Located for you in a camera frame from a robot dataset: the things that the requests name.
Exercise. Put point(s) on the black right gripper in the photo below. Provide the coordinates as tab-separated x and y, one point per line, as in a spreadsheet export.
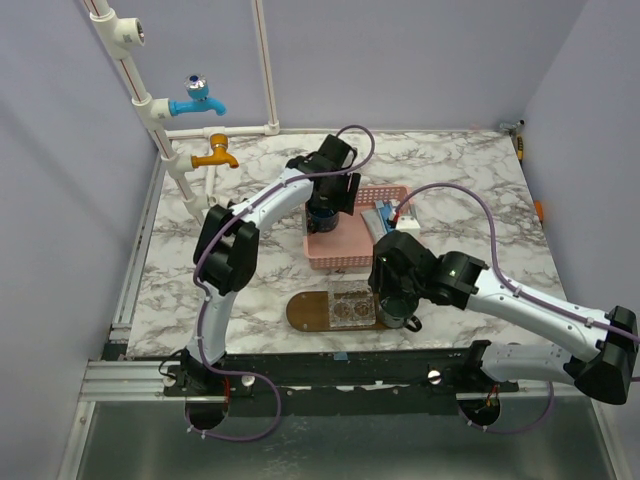
379	280

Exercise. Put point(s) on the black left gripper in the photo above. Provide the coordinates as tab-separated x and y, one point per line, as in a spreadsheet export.
345	202

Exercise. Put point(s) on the dark blue mug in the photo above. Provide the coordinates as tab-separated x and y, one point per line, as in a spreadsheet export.
320	220

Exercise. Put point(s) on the dark green ceramic mug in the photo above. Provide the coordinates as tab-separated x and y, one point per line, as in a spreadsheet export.
399	312

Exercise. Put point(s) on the pink perforated plastic basket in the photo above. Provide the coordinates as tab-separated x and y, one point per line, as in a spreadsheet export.
350	244

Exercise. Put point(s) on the brown oval wooden tray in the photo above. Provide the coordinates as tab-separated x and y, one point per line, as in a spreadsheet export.
307	312

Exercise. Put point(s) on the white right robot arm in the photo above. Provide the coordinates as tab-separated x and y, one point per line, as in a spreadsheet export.
593	350

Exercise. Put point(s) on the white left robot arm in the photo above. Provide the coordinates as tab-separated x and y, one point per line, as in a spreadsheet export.
226	258

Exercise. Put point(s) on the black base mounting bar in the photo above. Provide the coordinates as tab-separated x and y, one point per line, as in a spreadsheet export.
336	384

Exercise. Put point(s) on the orange plastic faucet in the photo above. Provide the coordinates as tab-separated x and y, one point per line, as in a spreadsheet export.
219	155

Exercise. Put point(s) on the yellow black tool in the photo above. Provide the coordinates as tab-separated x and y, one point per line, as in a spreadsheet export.
519	140

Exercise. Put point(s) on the blue plastic faucet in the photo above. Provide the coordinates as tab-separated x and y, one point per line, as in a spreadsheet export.
200	100

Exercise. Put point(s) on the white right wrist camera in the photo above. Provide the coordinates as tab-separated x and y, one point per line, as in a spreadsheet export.
408	224

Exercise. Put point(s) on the white pvc pipe frame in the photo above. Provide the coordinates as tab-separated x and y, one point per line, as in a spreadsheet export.
118	37

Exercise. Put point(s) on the orange clip on wall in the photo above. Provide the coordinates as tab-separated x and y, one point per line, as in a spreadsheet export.
539	210

